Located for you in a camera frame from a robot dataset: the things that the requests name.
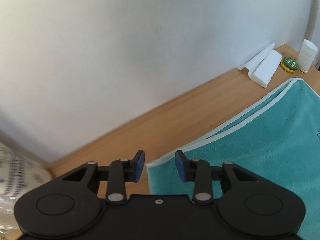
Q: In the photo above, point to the white pill bottle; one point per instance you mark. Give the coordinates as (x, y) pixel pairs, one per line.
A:
(306, 56)

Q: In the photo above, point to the water bottle right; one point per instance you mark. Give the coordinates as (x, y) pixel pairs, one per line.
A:
(8, 221)

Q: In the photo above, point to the green yellow round tin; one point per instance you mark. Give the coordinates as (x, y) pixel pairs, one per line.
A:
(289, 65)

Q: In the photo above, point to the red lid travel tumbler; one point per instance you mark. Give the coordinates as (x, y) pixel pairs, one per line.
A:
(20, 175)

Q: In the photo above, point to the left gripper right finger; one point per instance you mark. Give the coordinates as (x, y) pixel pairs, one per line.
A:
(199, 172)

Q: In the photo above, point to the teal towel white trim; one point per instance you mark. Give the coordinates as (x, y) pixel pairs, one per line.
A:
(277, 138)

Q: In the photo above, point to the folded white tissue paper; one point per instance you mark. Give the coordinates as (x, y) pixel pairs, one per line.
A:
(262, 66)

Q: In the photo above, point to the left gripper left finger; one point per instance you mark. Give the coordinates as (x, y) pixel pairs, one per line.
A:
(120, 172)

